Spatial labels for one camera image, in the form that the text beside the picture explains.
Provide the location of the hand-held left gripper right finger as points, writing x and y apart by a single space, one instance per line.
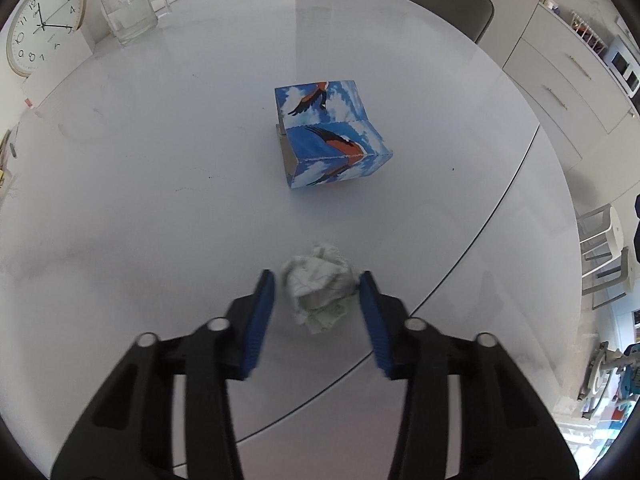
372 315

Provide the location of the blue bird print box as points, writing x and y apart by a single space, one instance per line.
335 150

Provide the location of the clear glass jug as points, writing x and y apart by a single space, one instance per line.
129 17

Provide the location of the white tissue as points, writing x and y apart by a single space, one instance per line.
317 285

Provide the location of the white cabinet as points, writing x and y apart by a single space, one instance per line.
565 90

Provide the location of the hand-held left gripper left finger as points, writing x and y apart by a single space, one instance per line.
260 310

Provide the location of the white box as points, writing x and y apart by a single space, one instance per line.
75 47

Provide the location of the round wall clock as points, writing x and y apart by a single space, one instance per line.
45 25

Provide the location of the white stool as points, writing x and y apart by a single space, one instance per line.
605 255

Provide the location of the white and blue toy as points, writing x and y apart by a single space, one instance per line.
607 375

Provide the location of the small red and white jar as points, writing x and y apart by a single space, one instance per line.
28 103

